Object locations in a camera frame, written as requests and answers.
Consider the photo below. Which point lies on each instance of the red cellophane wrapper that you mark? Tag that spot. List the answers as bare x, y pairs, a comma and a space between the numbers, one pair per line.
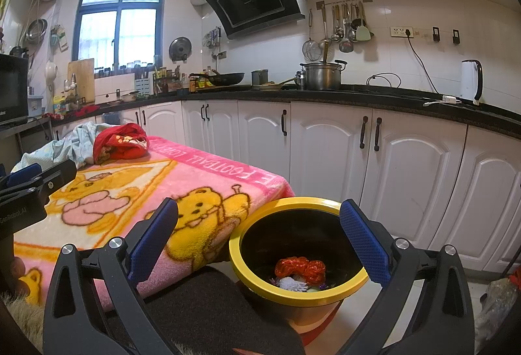
299, 267

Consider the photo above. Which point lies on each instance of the white plastic bag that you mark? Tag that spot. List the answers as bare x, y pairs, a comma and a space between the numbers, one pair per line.
291, 284

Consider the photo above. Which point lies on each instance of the dark cloth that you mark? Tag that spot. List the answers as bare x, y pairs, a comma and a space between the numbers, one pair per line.
219, 314

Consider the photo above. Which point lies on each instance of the steel stock pot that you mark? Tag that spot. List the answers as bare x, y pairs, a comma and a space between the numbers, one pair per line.
323, 77

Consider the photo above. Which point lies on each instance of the clear plastic bag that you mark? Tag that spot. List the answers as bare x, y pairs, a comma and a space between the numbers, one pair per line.
494, 310

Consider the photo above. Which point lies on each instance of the light blue cloth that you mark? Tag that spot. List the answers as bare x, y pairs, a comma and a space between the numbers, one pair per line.
65, 147

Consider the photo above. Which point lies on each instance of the blue framed window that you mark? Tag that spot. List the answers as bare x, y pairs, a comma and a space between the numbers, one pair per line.
122, 17

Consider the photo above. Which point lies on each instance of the wooden cutting board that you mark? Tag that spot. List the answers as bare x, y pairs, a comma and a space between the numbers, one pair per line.
81, 80

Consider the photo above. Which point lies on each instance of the row of glass jars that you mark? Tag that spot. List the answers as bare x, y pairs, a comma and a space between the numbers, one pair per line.
122, 68

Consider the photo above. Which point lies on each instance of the white wall power outlet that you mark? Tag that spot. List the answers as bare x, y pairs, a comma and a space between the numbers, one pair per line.
401, 31

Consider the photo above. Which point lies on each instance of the hanging green spatula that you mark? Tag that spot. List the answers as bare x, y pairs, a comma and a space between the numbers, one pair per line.
364, 33

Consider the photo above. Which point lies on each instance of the steel mug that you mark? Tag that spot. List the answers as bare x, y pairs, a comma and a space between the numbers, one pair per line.
259, 77

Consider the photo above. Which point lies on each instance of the white electric kettle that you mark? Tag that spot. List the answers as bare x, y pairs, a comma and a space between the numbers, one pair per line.
470, 80

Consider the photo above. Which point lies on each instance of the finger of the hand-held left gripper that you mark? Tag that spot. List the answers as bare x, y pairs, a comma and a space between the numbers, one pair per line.
61, 174
22, 174

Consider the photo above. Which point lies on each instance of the white wall-mounted appliance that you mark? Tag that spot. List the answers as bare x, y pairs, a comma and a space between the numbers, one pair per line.
51, 72

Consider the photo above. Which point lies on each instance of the blue plastic container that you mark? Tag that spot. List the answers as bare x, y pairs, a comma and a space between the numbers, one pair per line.
113, 118

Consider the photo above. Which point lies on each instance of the flat frying pan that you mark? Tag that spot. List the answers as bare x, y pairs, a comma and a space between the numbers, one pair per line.
272, 85

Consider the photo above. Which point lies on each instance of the wall utensil rail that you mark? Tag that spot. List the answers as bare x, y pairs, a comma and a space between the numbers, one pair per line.
344, 1

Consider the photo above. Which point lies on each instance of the black wok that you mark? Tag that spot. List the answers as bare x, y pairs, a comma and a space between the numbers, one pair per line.
228, 78

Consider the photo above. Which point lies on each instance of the white charger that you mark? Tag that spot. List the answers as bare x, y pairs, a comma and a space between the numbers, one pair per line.
449, 99

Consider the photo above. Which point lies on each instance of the red printed cloth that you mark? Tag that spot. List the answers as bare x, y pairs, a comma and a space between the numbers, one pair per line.
122, 139

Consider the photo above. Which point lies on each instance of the blue grey storage box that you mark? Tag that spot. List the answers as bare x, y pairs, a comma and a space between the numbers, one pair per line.
36, 106

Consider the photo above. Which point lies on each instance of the black microwave oven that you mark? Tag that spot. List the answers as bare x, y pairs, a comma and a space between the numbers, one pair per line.
12, 88

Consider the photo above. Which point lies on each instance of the red dish cloth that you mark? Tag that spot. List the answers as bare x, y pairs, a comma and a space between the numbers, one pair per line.
85, 111

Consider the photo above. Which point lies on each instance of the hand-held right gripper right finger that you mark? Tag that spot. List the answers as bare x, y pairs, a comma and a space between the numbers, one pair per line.
366, 245

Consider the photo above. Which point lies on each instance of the yellow rimmed trash bin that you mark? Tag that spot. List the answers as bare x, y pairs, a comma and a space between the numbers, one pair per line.
244, 265

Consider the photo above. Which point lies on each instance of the black wall hook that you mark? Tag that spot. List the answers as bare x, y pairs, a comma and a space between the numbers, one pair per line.
436, 34
456, 37

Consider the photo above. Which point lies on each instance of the fruit wall picture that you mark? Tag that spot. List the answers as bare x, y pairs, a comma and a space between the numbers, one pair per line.
5, 3

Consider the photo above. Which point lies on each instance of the round pot lid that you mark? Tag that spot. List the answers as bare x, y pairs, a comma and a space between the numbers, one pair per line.
180, 49

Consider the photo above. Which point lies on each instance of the black kitchen countertop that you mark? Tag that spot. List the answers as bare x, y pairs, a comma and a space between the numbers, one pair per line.
366, 96

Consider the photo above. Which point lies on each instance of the hanging steel ladle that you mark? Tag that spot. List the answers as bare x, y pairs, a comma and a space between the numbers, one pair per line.
346, 46

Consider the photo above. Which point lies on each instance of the pink cartoon printed blanket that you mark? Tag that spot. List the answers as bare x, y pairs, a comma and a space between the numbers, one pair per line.
142, 184

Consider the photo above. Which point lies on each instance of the light blue knife holder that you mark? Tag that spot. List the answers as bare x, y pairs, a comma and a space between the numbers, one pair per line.
144, 85

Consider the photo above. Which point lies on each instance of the group of condiment bottles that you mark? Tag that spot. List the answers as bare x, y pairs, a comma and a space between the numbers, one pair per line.
197, 82

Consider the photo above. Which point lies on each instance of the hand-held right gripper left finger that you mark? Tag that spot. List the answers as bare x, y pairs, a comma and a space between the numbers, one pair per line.
152, 241

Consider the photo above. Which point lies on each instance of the person's left hand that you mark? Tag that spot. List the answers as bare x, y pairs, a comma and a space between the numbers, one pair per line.
19, 275

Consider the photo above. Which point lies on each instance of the metal shelf rack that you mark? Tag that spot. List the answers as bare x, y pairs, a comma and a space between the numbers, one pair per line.
36, 125

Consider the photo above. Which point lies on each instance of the hanging steel bowls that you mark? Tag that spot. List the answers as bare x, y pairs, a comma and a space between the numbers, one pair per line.
36, 31

